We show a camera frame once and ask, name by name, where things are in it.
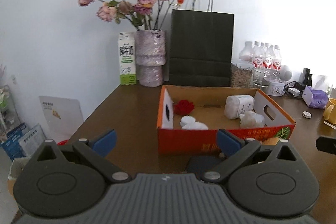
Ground red stool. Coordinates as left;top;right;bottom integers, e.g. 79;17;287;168
57;139;68;145

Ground white floral tin box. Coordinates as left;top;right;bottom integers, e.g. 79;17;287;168
265;80;285;97

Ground red fabric flower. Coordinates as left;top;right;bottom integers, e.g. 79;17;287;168
173;100;195;116

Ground yellow mug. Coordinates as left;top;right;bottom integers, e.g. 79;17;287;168
323;98;336;124

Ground grey round speaker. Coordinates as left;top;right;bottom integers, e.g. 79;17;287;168
278;65;293;81

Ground red cardboard box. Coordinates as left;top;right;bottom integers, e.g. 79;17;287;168
157;85;296;155

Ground green white milk carton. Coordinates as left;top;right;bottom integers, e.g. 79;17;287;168
118;32;137;85

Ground crumpled white tissue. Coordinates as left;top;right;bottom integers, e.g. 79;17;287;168
239;111;265;128

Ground wire storage rack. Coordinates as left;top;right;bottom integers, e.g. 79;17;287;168
0;85;21;143

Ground purple textured vase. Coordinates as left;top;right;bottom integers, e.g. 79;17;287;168
135;30;166;87

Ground empty glass cup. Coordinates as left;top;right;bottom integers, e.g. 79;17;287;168
253;68;270;92

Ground blue white boxes on floor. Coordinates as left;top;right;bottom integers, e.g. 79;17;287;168
1;123;46;161

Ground white poster board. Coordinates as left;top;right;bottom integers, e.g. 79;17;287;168
39;96;84;143

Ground pack of water bottles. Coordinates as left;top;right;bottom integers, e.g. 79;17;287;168
239;41;281;80

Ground white plastic bottle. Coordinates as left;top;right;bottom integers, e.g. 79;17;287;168
224;95;255;120

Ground small white bottle cap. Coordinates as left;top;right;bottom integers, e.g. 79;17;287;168
302;111;312;119

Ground purple tissue pack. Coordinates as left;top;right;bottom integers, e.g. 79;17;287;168
302;79;329;109

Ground white power adapter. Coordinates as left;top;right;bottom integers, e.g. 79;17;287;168
284;81;305;99

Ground black paper bag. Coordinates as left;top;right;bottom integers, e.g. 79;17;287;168
169;0;234;87

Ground clear jar with grains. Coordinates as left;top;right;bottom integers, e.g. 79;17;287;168
230;60;254;88

